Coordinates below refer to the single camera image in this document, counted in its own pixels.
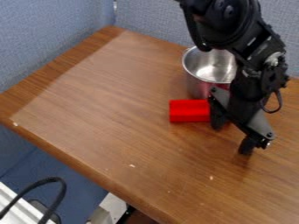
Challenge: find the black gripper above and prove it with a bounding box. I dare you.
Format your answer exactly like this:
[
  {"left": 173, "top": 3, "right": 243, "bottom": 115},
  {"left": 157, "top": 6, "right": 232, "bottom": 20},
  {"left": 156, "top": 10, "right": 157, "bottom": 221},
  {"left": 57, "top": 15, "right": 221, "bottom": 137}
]
[{"left": 208, "top": 87, "right": 276, "bottom": 156}]

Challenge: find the black cable loop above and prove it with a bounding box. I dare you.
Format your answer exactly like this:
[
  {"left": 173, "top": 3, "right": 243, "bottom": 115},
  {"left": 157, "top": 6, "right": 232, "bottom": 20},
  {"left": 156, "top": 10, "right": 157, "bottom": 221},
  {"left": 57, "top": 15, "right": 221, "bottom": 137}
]
[{"left": 0, "top": 176, "right": 68, "bottom": 224}]

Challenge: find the white table frame part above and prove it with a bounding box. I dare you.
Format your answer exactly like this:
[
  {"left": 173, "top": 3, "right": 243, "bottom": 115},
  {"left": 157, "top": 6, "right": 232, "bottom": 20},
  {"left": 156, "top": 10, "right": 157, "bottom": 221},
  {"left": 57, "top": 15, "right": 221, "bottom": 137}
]
[{"left": 85, "top": 192, "right": 127, "bottom": 224}]

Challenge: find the red plastic block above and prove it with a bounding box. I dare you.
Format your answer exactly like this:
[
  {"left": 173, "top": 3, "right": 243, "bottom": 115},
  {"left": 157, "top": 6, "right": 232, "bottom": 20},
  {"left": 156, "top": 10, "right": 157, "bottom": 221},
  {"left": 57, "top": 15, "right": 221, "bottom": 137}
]
[{"left": 169, "top": 100, "right": 211, "bottom": 123}]

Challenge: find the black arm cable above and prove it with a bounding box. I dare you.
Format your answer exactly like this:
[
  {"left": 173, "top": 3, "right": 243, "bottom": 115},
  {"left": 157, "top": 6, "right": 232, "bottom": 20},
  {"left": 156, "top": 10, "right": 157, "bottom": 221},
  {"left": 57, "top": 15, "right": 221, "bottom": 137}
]
[{"left": 181, "top": 5, "right": 213, "bottom": 53}]

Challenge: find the metal pot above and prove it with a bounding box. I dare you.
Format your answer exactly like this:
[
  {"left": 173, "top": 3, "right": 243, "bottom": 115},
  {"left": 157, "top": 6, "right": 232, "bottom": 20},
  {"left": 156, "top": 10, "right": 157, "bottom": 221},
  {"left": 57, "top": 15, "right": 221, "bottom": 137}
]
[{"left": 181, "top": 46, "right": 237, "bottom": 99}]

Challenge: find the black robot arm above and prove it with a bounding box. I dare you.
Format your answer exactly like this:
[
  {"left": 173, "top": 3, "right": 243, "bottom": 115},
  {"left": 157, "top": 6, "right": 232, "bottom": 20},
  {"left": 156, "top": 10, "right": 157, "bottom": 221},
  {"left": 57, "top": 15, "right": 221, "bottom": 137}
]
[{"left": 175, "top": 0, "right": 289, "bottom": 155}]

